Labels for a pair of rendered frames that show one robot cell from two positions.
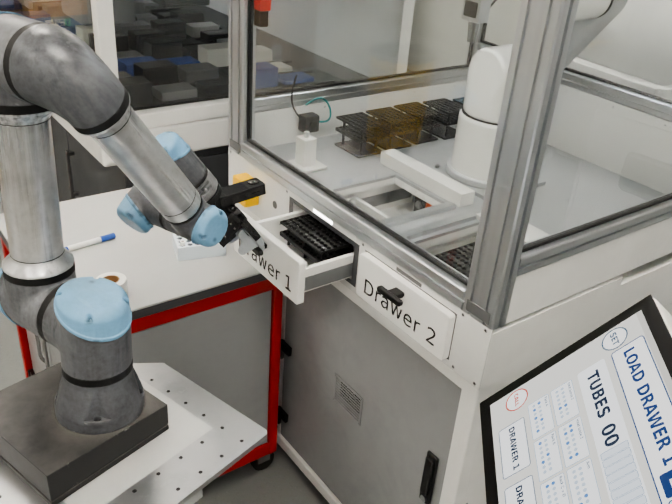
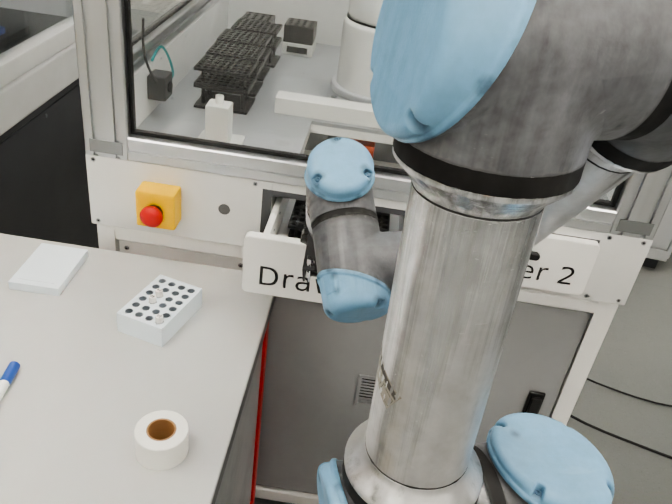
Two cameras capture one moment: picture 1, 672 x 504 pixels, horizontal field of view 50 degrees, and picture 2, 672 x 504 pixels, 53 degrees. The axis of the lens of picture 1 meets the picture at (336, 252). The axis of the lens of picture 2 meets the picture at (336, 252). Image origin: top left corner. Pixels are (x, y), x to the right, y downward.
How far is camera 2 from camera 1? 123 cm
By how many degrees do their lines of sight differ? 43
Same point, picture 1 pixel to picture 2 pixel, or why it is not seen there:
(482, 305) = (642, 219)
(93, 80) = not seen: outside the picture
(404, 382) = not seen: hidden behind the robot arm
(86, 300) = (570, 466)
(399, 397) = not seen: hidden behind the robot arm
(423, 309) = (556, 251)
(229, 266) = (229, 317)
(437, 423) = (545, 360)
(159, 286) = (200, 396)
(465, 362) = (607, 284)
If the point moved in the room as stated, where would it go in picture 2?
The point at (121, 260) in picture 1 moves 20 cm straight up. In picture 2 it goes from (86, 394) to (73, 283)
